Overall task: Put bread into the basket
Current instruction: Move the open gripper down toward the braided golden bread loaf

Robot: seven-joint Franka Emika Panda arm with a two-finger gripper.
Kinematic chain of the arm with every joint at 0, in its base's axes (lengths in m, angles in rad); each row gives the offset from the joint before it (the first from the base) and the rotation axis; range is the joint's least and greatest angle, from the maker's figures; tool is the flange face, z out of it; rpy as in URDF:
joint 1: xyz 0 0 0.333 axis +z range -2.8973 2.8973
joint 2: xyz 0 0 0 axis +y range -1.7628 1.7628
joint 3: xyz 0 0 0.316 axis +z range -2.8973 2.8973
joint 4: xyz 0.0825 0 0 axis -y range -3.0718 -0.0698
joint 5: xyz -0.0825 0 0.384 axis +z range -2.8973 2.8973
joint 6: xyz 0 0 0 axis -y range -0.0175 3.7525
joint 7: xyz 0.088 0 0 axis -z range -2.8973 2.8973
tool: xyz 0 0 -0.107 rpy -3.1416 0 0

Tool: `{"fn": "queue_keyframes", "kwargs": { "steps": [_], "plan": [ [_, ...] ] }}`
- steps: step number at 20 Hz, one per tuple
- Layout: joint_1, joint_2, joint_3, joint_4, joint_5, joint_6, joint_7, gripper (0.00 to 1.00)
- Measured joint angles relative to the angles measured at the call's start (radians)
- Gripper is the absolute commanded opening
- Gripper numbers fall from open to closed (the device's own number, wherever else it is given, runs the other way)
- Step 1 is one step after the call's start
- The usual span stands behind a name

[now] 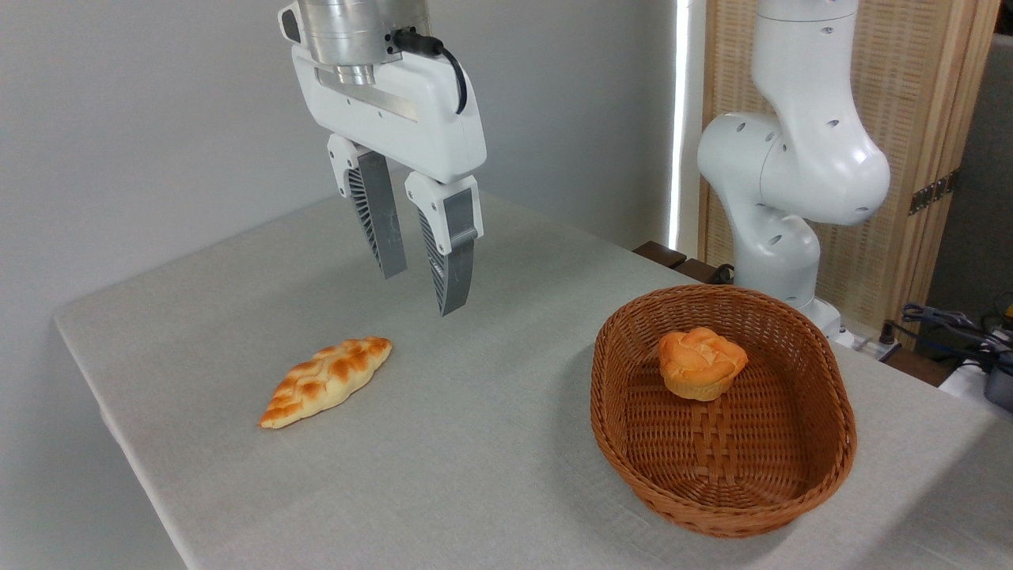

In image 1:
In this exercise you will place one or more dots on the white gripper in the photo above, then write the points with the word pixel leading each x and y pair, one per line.
pixel 411 119

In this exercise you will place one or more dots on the long braided bread loaf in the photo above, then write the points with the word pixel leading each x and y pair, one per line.
pixel 324 380

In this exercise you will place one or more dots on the round orange bread bun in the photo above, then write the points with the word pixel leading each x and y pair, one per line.
pixel 700 364

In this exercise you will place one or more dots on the brown oval wicker basket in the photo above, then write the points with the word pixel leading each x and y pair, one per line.
pixel 712 475

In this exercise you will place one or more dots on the grey tablecloth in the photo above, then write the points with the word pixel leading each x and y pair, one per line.
pixel 475 435

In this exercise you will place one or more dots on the dark brown wooden furniture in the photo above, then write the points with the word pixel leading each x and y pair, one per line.
pixel 661 253

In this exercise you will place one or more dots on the wooden rattan folding screen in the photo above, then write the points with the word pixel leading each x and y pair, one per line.
pixel 910 95

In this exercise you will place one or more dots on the metal screen hinge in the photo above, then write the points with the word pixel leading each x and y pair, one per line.
pixel 934 191

